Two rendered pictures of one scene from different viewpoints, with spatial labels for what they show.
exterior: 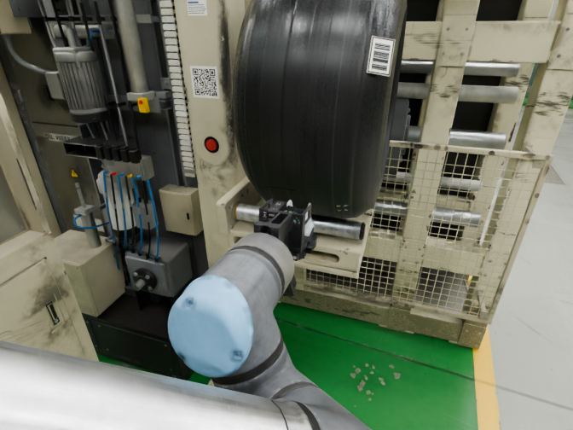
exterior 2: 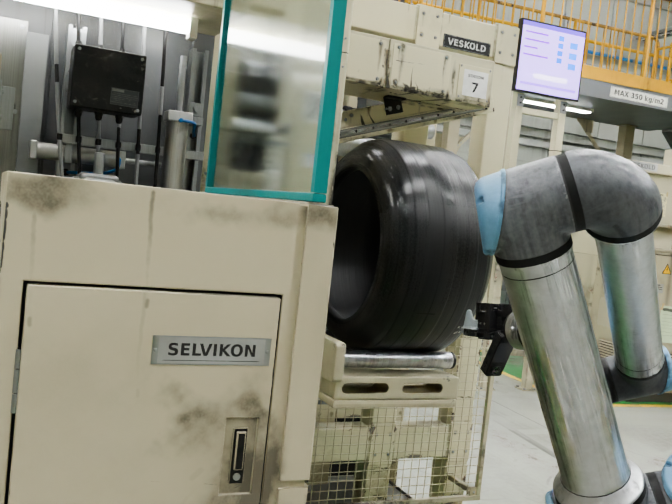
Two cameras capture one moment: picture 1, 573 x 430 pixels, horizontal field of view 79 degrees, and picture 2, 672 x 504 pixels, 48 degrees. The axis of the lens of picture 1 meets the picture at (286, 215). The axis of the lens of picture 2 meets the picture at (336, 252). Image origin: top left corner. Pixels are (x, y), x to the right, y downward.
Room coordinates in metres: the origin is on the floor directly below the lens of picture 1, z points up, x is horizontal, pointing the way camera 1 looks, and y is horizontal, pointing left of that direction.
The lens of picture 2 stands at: (-0.50, 1.43, 1.26)
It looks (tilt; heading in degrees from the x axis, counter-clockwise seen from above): 3 degrees down; 317
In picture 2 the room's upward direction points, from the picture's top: 6 degrees clockwise
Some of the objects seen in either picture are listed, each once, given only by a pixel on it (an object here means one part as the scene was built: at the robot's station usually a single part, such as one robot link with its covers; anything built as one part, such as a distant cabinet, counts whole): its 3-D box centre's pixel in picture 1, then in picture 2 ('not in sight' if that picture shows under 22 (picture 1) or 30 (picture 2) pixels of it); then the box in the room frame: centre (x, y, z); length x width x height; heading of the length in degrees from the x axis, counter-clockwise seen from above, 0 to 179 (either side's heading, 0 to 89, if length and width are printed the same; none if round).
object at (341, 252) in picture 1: (294, 241); (390, 384); (0.79, -0.02, 0.83); 0.36 x 0.09 x 0.06; 72
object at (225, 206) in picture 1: (252, 190); (309, 346); (0.98, 0.10, 0.90); 0.40 x 0.03 x 0.10; 162
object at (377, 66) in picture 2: not in sight; (390, 72); (1.17, -0.28, 1.71); 0.61 x 0.25 x 0.15; 72
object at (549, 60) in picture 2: not in sight; (549, 61); (2.83, -3.71, 2.60); 0.60 x 0.05 x 0.55; 68
